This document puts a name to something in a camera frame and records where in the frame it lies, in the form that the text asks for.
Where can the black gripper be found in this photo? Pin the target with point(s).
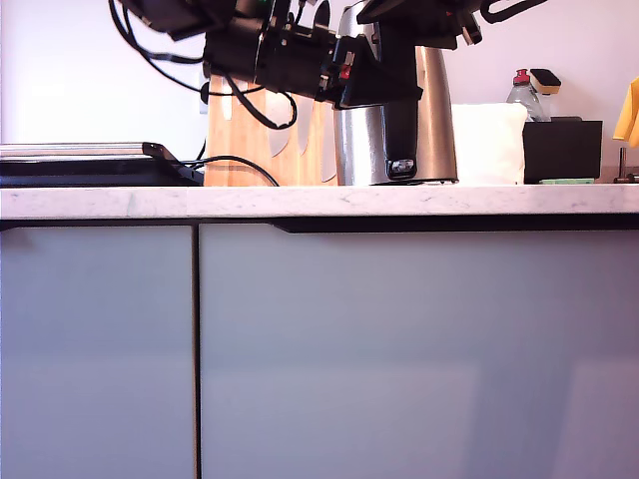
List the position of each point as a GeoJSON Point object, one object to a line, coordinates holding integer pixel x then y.
{"type": "Point", "coordinates": [294, 60]}

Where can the stainless steel electric kettle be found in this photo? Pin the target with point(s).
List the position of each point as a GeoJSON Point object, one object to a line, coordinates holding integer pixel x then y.
{"type": "Point", "coordinates": [434, 125]}

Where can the clear red-capped soap bottle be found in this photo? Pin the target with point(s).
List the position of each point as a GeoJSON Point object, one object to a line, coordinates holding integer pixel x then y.
{"type": "Point", "coordinates": [524, 102]}

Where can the black and tan dish sponge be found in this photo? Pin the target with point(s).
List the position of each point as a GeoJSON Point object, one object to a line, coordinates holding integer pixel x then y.
{"type": "Point", "coordinates": [545, 80]}

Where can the short paring knife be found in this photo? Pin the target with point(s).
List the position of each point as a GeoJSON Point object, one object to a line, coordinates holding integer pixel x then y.
{"type": "Point", "coordinates": [227, 100]}

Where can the black sink caddy box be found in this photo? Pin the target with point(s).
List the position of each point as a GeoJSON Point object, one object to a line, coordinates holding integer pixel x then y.
{"type": "Point", "coordinates": [561, 149]}

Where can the wooden knife block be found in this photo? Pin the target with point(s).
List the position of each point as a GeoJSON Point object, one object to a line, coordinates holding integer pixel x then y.
{"type": "Point", "coordinates": [239, 149]}

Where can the green sponge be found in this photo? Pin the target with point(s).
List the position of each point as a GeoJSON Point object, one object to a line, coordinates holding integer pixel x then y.
{"type": "Point", "coordinates": [569, 181]}

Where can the grey cabinet door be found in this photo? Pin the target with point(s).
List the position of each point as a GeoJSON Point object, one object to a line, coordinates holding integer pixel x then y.
{"type": "Point", "coordinates": [399, 349]}
{"type": "Point", "coordinates": [95, 349]}

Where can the black flat countertop appliance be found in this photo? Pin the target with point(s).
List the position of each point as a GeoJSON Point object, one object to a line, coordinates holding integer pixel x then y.
{"type": "Point", "coordinates": [75, 172]}

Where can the white wall socket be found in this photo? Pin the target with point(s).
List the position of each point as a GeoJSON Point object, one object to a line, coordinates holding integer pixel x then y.
{"type": "Point", "coordinates": [203, 107]}

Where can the grey gripper camera box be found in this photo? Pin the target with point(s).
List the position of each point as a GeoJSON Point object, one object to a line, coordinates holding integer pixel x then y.
{"type": "Point", "coordinates": [175, 20]}

